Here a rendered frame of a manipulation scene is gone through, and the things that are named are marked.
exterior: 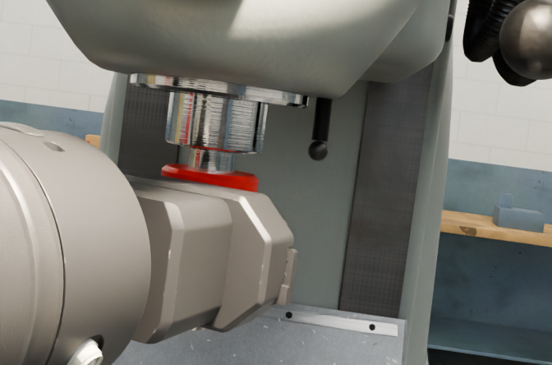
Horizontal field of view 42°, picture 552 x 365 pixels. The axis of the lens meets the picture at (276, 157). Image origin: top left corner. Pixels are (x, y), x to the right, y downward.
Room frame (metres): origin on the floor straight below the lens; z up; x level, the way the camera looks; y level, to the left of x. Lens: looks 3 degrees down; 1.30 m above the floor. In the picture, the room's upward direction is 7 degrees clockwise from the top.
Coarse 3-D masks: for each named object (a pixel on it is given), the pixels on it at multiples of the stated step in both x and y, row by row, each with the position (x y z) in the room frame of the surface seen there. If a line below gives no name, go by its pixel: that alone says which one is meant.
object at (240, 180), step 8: (168, 168) 0.33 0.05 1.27; (176, 168) 0.33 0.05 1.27; (184, 168) 0.34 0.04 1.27; (168, 176) 0.33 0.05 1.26; (176, 176) 0.33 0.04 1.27; (184, 176) 0.32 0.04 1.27; (192, 176) 0.32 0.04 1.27; (200, 176) 0.32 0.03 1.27; (208, 176) 0.32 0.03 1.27; (216, 176) 0.32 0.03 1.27; (224, 176) 0.32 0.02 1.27; (232, 176) 0.33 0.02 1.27; (240, 176) 0.33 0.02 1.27; (248, 176) 0.34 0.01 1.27; (216, 184) 0.32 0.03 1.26; (224, 184) 0.32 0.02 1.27; (232, 184) 0.32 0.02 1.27; (240, 184) 0.33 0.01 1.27; (248, 184) 0.33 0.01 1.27; (256, 184) 0.34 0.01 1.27
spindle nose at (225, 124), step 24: (192, 96) 0.32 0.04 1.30; (216, 96) 0.32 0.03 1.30; (168, 120) 0.33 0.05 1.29; (192, 120) 0.32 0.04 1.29; (216, 120) 0.32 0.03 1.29; (240, 120) 0.32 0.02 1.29; (264, 120) 0.34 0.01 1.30; (192, 144) 0.32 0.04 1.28; (216, 144) 0.32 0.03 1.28; (240, 144) 0.33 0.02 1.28
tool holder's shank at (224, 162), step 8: (192, 152) 0.34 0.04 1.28; (200, 152) 0.33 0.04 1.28; (208, 152) 0.33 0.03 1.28; (216, 152) 0.33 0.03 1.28; (224, 152) 0.33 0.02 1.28; (232, 152) 0.33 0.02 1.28; (192, 160) 0.34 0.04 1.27; (200, 160) 0.33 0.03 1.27; (208, 160) 0.33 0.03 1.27; (216, 160) 0.33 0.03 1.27; (224, 160) 0.34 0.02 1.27; (232, 160) 0.34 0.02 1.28; (192, 168) 0.34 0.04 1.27; (200, 168) 0.33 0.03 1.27; (208, 168) 0.33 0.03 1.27; (216, 168) 0.33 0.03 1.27; (224, 168) 0.34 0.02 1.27; (232, 168) 0.34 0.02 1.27
